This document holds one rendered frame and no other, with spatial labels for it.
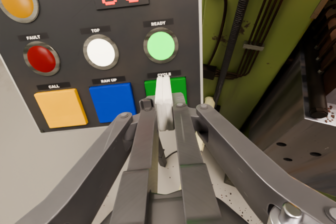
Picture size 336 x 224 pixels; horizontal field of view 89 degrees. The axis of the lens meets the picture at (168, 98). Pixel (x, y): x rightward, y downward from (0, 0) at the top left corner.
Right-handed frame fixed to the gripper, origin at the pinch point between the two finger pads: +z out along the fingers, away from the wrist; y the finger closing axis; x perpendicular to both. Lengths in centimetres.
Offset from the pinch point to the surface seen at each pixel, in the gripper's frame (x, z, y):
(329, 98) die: -12.4, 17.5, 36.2
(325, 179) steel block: -47, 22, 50
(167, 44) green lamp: 3.8, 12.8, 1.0
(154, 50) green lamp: 3.0, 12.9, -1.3
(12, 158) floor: -79, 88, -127
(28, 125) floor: -65, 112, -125
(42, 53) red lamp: 4.5, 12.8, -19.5
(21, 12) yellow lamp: 10.5, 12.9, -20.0
